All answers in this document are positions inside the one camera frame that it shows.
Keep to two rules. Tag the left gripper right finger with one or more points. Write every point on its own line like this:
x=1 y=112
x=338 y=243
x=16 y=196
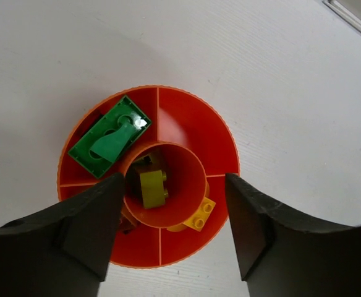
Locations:
x=282 y=251

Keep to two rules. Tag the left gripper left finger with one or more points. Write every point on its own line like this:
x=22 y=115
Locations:
x=63 y=250

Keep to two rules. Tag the brown lego plate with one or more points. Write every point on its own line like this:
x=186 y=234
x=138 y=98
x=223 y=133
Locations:
x=127 y=221

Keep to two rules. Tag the small yellow lego brick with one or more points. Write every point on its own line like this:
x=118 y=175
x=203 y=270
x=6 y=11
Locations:
x=198 y=220

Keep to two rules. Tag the green lego plate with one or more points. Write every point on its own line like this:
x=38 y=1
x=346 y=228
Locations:
x=124 y=110

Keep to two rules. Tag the lime green lego brick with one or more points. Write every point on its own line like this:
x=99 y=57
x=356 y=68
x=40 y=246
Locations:
x=154 y=193

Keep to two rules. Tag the small green lego piece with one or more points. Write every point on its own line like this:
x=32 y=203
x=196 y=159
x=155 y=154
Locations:
x=110 y=146

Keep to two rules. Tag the orange round divided container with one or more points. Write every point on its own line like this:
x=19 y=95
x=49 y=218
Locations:
x=192 y=144

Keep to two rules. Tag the aluminium rail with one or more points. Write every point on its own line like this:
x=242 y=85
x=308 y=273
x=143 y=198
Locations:
x=348 y=10

